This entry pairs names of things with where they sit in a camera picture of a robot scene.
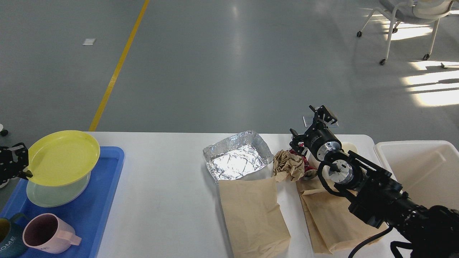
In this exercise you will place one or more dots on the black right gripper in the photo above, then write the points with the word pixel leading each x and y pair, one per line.
pixel 319 140

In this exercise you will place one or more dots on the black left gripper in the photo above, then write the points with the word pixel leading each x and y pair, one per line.
pixel 14 157

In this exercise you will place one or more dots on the yellow plastic plate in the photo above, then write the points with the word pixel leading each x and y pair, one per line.
pixel 62 158

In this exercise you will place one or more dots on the pink mug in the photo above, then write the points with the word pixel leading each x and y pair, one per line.
pixel 48 233

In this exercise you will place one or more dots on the teal mug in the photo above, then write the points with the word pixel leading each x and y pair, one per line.
pixel 11 237

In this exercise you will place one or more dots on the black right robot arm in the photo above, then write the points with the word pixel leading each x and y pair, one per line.
pixel 374 196

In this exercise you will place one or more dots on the black white sneaker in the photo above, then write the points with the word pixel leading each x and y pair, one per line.
pixel 4 183

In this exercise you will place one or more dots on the chair caster leg left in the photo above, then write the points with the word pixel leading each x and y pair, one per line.
pixel 3 132

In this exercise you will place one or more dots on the pale green plate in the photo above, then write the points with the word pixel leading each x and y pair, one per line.
pixel 48 196

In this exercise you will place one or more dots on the white paper cup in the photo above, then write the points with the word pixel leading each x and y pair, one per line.
pixel 348 146

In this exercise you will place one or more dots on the crumpled brown paper ball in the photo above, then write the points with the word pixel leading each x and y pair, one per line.
pixel 288 166

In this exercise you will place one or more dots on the crushed red can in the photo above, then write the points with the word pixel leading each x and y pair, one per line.
pixel 310 171

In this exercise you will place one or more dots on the aluminium foil tray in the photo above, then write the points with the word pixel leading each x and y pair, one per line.
pixel 236 156

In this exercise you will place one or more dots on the blue plastic tray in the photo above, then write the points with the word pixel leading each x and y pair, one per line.
pixel 87 214

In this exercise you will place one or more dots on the brown paper bag right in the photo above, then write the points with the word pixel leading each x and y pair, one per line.
pixel 331 226

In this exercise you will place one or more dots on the flat brown paper bag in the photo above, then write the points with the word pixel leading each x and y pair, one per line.
pixel 253 218

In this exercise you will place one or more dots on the white plastic bin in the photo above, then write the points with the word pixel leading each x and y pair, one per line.
pixel 427 169

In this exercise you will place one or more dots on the white office chair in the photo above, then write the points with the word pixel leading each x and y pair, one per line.
pixel 416 12

